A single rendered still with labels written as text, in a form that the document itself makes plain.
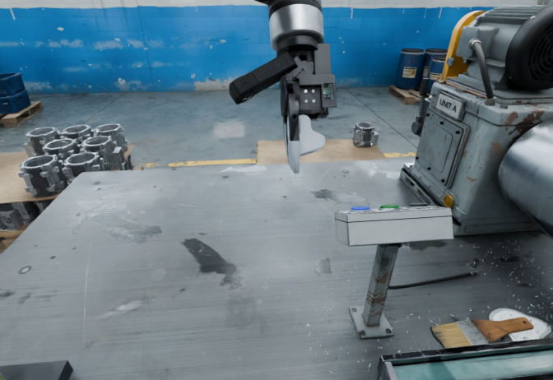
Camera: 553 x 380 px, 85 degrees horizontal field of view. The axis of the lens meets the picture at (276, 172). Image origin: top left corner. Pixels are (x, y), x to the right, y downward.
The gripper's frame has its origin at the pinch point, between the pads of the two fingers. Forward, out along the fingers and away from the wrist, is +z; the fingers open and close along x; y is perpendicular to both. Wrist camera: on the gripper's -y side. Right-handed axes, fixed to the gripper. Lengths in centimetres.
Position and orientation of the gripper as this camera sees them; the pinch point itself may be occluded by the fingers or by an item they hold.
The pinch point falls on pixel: (291, 165)
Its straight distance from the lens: 49.5
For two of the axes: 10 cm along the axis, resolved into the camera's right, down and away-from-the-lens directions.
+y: 10.0, -0.5, 0.9
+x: -0.8, 0.7, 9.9
